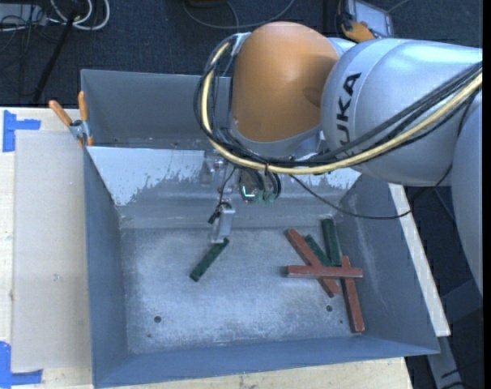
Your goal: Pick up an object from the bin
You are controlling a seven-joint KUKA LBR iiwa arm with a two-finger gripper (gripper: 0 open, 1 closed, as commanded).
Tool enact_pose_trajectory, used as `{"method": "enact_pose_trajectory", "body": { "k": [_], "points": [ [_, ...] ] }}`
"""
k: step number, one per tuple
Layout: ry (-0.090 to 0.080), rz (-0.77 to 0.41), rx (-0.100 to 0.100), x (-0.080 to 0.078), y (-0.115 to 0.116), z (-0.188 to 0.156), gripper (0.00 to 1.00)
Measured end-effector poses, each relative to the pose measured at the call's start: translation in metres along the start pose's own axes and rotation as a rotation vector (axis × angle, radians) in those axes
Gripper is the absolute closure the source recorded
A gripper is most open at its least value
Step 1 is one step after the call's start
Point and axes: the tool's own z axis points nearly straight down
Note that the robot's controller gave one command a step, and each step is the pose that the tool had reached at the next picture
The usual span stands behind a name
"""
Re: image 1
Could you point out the pale flat board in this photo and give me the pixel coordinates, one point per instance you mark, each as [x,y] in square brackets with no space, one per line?
[51,249]

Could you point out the red-brown flat block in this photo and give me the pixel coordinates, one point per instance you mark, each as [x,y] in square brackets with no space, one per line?
[322,272]
[306,253]
[353,302]

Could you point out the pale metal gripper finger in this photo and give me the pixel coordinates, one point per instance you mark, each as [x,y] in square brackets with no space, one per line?
[224,224]
[213,167]

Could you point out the dark green block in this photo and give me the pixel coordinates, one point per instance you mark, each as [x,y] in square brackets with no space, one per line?
[315,249]
[208,261]
[331,239]

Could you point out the grey metal bin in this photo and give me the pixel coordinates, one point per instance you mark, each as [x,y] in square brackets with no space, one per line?
[237,298]

